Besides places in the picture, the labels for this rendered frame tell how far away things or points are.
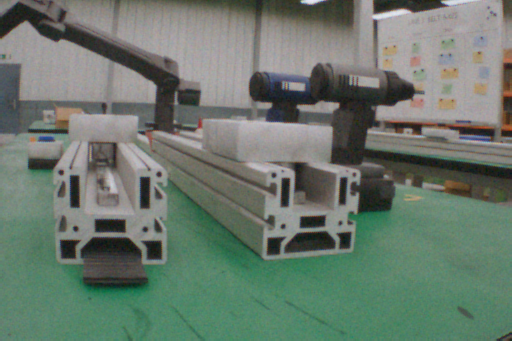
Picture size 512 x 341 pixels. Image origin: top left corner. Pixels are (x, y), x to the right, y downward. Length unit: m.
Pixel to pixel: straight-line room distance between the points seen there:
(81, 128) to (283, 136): 0.33
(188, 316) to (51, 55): 12.08
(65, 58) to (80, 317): 12.05
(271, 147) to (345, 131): 0.22
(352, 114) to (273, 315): 0.44
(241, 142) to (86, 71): 11.87
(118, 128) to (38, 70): 11.59
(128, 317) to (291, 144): 0.28
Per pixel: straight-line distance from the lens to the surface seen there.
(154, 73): 1.23
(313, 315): 0.32
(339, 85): 0.67
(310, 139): 0.51
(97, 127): 0.71
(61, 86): 12.24
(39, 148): 1.04
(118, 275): 0.35
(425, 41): 4.12
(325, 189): 0.47
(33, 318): 0.31
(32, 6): 1.14
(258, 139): 0.49
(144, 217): 0.40
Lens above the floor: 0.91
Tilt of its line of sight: 4 degrees down
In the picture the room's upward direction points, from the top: 3 degrees clockwise
